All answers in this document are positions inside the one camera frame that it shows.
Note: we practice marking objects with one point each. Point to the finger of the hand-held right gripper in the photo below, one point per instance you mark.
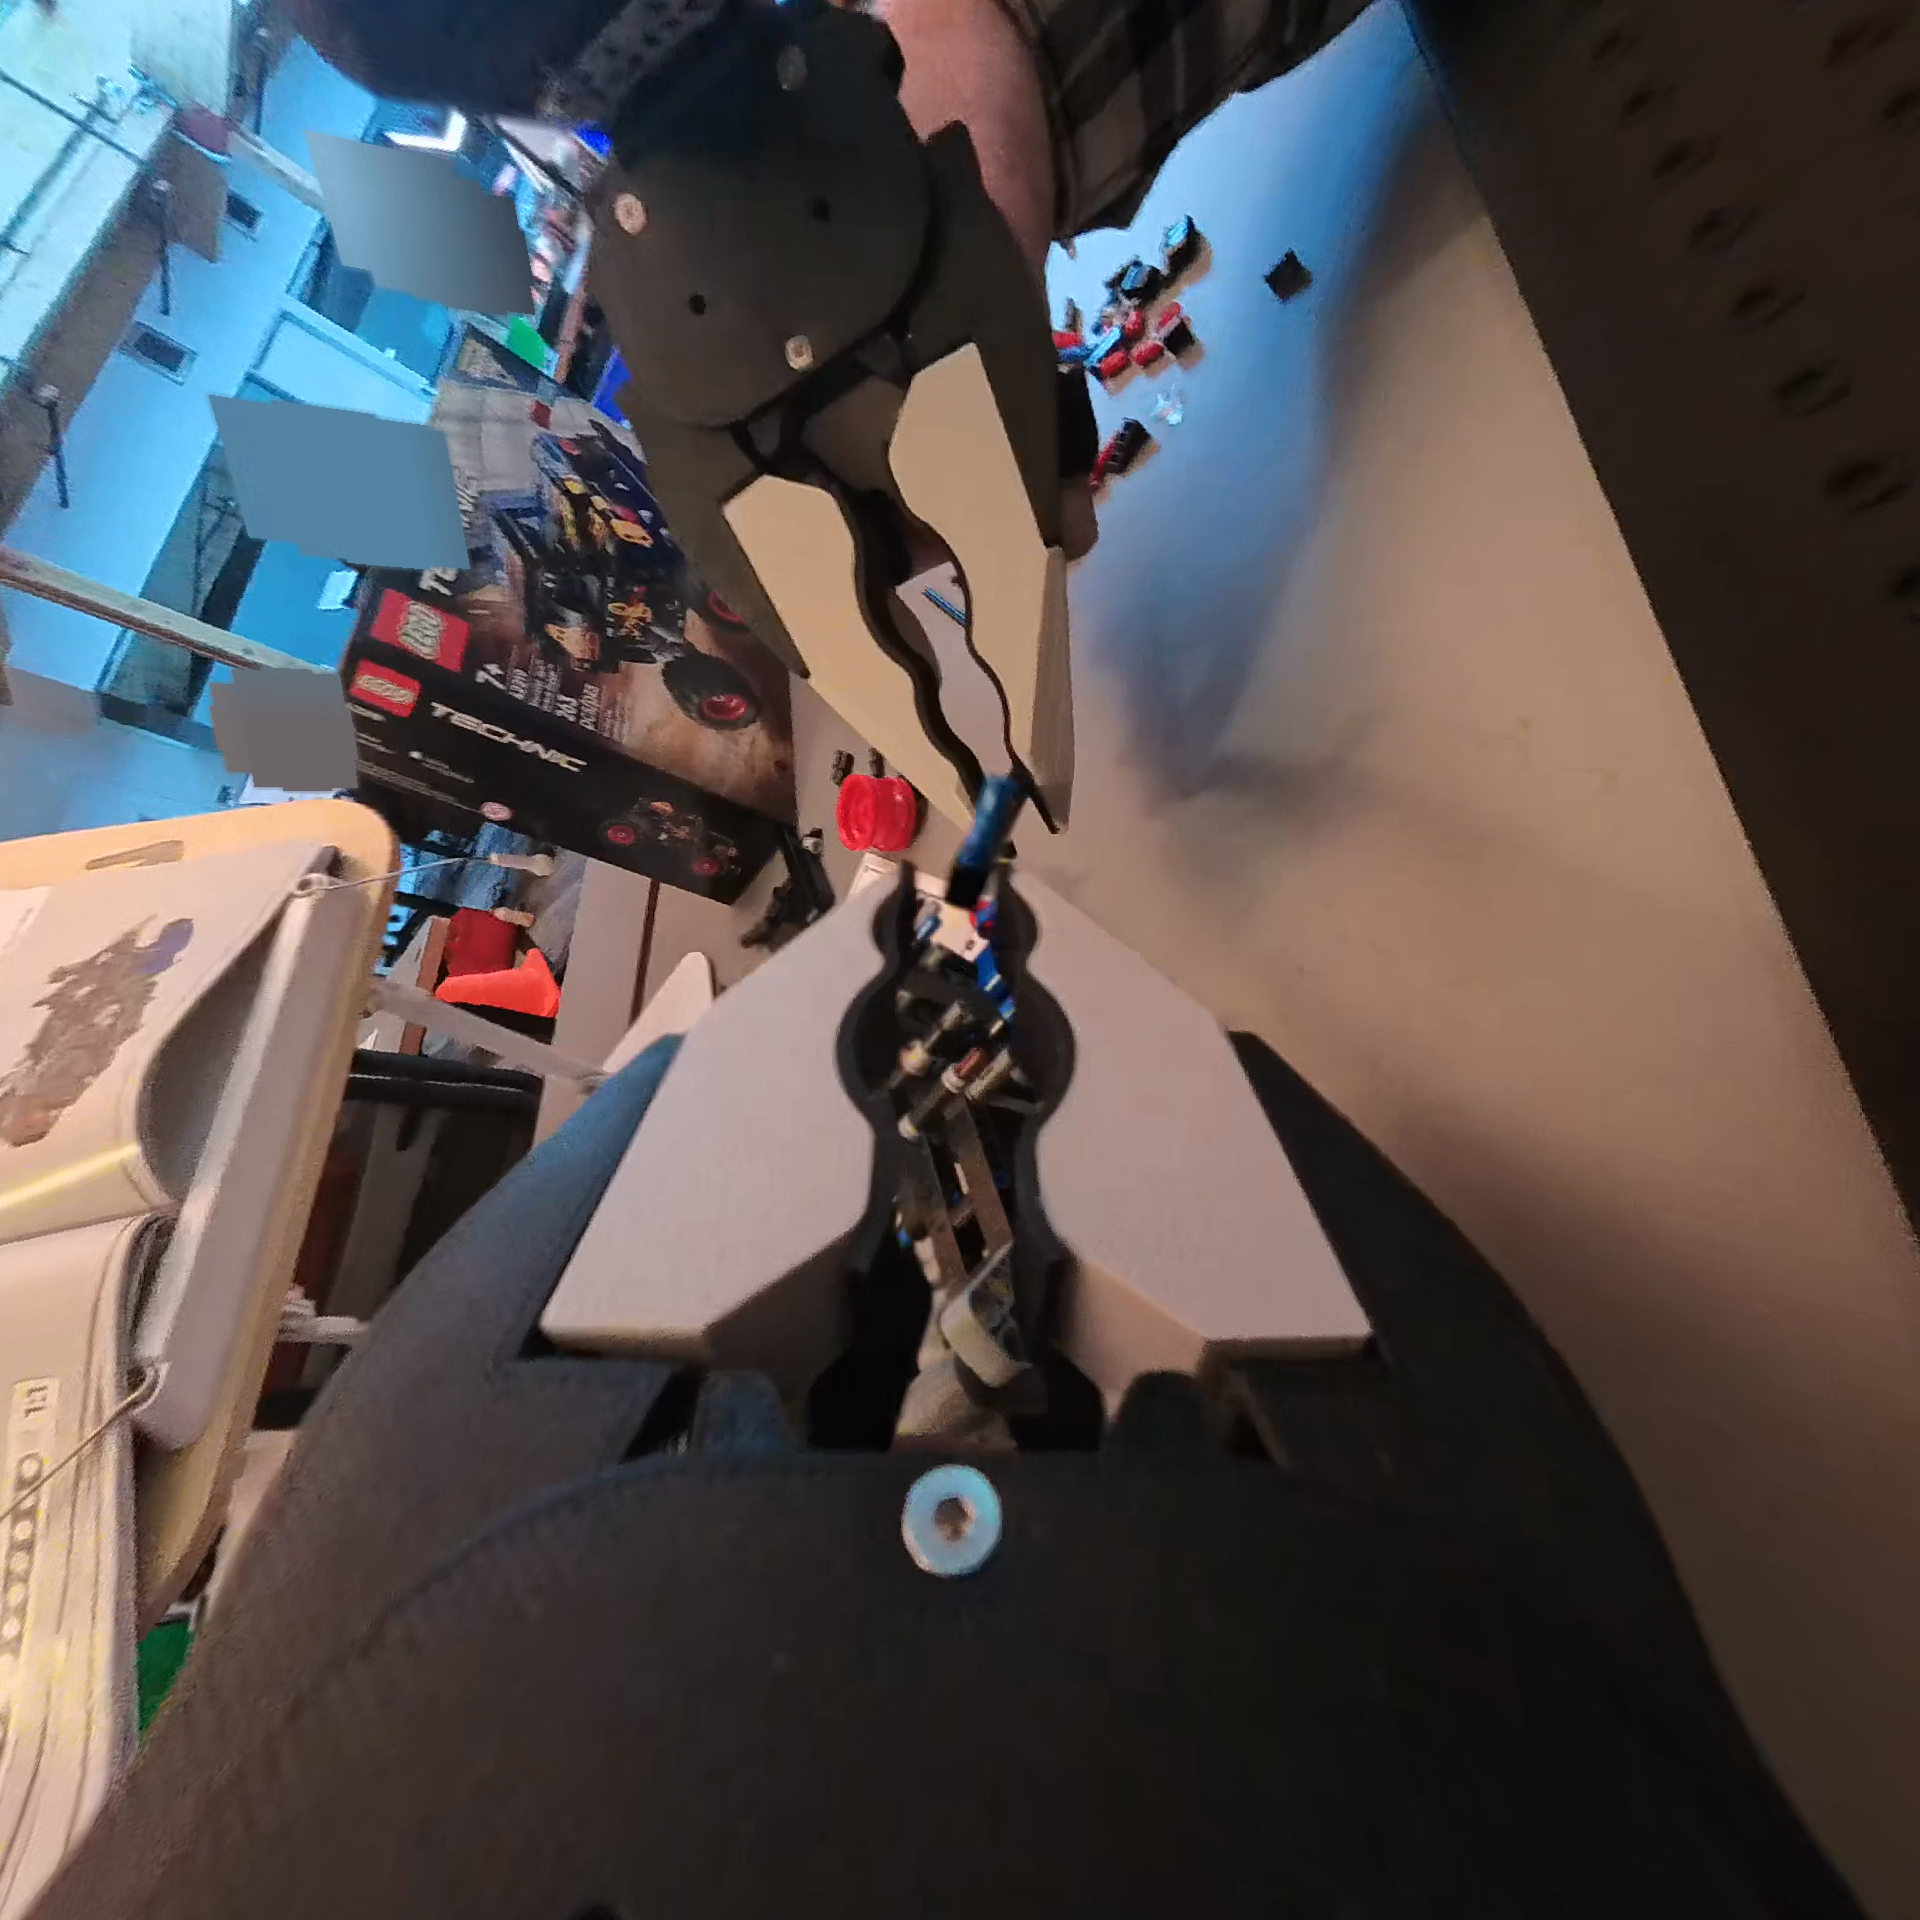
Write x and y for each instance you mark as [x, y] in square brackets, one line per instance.
[990, 494]
[819, 585]

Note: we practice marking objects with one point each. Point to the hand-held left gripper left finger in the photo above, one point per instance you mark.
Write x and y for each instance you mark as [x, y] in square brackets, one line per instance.
[720, 1184]

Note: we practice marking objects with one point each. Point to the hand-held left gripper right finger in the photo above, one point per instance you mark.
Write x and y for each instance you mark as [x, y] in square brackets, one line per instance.
[1185, 1184]

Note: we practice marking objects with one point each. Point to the black blue toy car chassis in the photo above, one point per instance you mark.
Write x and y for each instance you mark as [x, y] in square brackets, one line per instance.
[960, 1081]

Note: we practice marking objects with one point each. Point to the blue connector pin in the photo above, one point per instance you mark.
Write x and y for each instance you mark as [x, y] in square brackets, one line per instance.
[999, 818]

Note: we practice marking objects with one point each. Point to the person's right forearm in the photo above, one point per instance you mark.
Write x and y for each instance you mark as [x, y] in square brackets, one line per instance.
[1171, 90]

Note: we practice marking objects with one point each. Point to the grey desk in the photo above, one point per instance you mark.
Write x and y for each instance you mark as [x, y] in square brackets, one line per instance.
[1425, 901]

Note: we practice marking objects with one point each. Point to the person's right hand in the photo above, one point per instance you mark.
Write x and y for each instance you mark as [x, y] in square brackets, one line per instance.
[999, 90]

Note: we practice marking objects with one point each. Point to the pile of small red pieces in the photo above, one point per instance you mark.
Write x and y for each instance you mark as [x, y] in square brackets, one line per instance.
[1141, 322]

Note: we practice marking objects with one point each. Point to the red toy wheel hub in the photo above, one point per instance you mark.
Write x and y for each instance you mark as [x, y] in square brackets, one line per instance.
[874, 811]

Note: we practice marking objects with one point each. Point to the black toy set box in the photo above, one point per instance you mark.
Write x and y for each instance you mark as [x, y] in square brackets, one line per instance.
[601, 705]

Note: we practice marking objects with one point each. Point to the small black square piece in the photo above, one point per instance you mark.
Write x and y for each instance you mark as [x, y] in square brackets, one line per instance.
[1286, 277]

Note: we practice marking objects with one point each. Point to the white book stand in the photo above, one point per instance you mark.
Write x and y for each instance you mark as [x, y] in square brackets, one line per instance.
[254, 1140]

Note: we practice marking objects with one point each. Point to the white instruction booklet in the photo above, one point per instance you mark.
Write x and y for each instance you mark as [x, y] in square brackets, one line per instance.
[61, 1050]

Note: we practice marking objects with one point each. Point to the black dimpled foam pad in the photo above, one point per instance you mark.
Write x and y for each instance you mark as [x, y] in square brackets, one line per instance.
[1724, 451]

